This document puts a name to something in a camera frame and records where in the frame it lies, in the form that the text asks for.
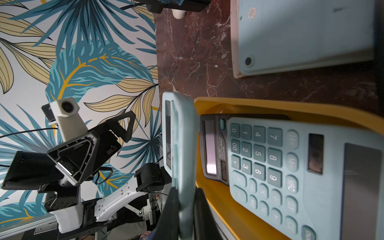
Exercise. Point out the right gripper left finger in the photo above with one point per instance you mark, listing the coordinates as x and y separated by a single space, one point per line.
168 225

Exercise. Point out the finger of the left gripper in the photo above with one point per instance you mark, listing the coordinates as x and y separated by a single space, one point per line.
114 125

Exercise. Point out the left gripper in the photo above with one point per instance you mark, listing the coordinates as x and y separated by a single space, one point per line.
74 162

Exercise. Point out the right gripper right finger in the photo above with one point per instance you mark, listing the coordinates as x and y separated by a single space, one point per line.
205 227

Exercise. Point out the yellow plastic tray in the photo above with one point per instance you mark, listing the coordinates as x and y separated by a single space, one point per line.
237 218

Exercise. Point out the light blue calculator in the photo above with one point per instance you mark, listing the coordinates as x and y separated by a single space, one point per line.
309 181
180 128

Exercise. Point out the black desktop calculator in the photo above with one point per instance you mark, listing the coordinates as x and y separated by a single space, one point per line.
213 143

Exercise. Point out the black calculator face down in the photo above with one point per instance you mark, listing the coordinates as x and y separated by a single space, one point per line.
378 25

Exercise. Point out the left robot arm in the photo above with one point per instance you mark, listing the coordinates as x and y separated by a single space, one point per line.
76 217

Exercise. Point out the pink calculator face down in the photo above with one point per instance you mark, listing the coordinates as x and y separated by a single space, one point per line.
235 39

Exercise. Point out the light blue calculator face down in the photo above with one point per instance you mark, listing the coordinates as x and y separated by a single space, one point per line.
282 36

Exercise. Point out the white pipe fitting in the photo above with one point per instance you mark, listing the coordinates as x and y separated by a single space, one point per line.
178 14

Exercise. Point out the black plastic toolbox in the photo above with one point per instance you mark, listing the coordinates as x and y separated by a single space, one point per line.
157 7

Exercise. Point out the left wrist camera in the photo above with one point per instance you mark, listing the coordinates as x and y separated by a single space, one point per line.
65 114

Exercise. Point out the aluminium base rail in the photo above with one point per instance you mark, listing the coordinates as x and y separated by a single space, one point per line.
26 225

